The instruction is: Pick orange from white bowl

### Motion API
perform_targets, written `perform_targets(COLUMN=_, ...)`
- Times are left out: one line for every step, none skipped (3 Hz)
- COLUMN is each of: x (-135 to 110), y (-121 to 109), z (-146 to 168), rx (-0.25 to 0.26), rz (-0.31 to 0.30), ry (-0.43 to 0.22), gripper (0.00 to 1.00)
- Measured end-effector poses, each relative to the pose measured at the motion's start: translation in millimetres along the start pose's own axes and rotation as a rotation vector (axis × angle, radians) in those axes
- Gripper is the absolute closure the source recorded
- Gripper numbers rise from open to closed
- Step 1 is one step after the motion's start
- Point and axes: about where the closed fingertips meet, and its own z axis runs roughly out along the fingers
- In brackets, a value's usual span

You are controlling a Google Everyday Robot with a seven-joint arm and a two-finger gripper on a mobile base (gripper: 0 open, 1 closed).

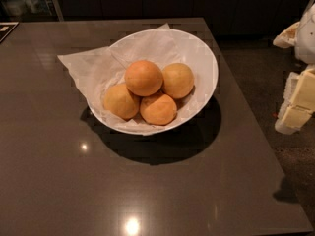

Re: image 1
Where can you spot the white bowl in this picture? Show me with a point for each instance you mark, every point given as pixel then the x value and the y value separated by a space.
pixel 202 61

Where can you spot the orange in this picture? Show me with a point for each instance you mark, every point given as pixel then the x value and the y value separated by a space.
pixel 158 109
pixel 121 102
pixel 143 78
pixel 178 80

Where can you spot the dark framed object on table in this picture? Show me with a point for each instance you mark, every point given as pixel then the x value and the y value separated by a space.
pixel 6 28

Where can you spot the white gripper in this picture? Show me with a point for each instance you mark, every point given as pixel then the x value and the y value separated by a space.
pixel 305 38

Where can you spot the white paper liner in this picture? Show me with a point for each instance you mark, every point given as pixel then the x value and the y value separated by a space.
pixel 94 71

